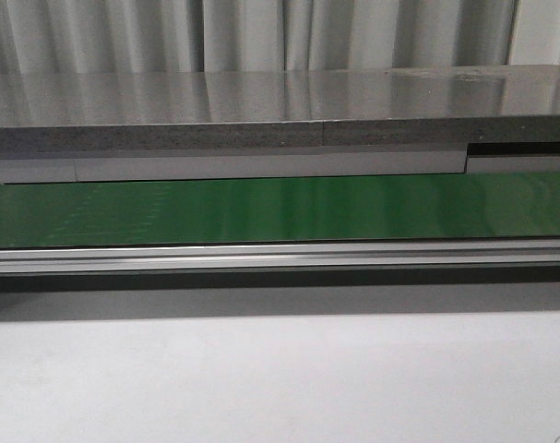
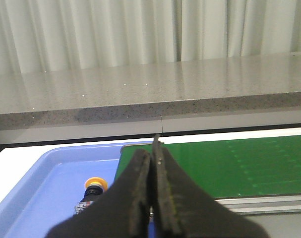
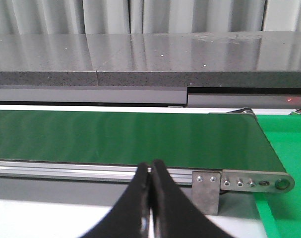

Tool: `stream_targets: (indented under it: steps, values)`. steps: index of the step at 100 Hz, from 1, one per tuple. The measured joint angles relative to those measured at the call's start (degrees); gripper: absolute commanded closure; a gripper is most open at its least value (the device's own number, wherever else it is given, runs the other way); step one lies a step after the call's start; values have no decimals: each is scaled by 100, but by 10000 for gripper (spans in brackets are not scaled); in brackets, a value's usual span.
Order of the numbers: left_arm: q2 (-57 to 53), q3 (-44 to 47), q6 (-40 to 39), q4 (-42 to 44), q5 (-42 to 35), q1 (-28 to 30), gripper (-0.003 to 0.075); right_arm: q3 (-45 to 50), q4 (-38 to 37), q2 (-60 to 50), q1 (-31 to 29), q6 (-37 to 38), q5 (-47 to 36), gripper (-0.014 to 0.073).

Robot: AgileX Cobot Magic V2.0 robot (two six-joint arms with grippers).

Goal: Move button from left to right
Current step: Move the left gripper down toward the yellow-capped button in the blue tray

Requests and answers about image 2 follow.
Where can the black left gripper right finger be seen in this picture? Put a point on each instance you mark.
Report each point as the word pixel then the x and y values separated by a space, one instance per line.
pixel 183 210

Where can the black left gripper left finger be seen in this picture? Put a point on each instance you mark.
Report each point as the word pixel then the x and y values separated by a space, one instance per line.
pixel 121 212

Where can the yellow black push button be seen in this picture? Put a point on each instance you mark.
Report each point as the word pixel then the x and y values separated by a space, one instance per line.
pixel 94 188

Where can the blue plastic tray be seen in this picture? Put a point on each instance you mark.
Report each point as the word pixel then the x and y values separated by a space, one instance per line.
pixel 48 193

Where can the green conveyor belt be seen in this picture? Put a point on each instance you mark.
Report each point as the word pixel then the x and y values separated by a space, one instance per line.
pixel 242 167

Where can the grey stone counter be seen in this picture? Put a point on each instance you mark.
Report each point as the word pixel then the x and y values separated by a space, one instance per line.
pixel 151 98

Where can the white pleated curtain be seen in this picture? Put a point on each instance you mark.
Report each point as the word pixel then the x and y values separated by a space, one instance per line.
pixel 51 35

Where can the aluminium conveyor frame rail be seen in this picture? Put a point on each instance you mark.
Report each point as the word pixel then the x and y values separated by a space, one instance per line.
pixel 263 205

